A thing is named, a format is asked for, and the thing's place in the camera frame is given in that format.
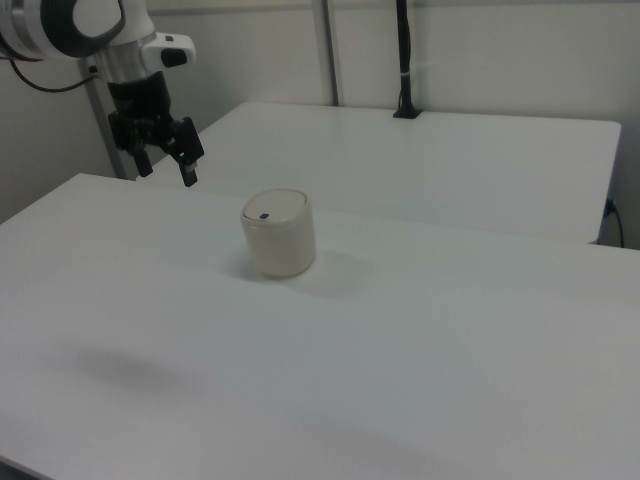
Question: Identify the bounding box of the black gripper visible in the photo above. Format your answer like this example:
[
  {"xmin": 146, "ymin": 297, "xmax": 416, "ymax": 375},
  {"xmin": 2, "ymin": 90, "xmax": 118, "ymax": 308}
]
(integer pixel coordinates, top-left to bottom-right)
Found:
[{"xmin": 106, "ymin": 71, "xmax": 206, "ymax": 189}]

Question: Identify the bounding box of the black camera stand pole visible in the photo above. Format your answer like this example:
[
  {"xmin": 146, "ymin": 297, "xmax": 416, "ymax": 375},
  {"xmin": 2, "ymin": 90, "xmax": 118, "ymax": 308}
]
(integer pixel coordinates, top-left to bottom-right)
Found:
[{"xmin": 392, "ymin": 0, "xmax": 424, "ymax": 120}]

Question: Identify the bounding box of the black cable with blue plug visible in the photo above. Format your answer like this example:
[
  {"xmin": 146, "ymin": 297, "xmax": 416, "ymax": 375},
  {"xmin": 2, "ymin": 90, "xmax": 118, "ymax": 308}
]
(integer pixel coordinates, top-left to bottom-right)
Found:
[{"xmin": 603, "ymin": 198, "xmax": 627, "ymax": 248}]

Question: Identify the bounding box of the cream bin lid with button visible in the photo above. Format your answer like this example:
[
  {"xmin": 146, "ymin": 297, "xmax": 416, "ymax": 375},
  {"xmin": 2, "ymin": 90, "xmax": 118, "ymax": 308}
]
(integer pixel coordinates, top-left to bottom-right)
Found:
[{"xmin": 242, "ymin": 188, "xmax": 309, "ymax": 230}]

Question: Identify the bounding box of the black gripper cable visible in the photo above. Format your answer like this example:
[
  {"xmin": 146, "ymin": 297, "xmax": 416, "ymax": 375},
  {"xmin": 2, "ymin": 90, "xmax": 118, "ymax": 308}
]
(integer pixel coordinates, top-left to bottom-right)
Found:
[{"xmin": 0, "ymin": 49, "xmax": 101, "ymax": 94}]

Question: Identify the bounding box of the aluminium profile post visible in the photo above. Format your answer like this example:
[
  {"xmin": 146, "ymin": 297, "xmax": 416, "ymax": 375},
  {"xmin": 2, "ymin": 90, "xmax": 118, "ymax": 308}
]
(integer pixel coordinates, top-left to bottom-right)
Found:
[{"xmin": 86, "ymin": 63, "xmax": 127, "ymax": 180}]

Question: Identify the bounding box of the grey metal partition post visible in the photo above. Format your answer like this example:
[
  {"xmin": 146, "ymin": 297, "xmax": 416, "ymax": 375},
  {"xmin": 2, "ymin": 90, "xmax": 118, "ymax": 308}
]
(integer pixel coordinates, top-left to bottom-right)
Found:
[{"xmin": 318, "ymin": 0, "xmax": 347, "ymax": 107}]

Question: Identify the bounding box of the cream round trash bin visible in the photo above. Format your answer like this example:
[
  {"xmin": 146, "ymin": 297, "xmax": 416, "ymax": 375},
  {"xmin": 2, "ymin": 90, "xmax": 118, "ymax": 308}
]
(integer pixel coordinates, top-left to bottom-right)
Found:
[{"xmin": 240, "ymin": 188, "xmax": 319, "ymax": 280}]

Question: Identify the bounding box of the white side table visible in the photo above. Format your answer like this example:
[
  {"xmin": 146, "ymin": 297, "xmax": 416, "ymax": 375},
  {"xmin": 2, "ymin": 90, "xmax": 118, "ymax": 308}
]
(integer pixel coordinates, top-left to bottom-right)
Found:
[{"xmin": 144, "ymin": 101, "xmax": 623, "ymax": 246}]

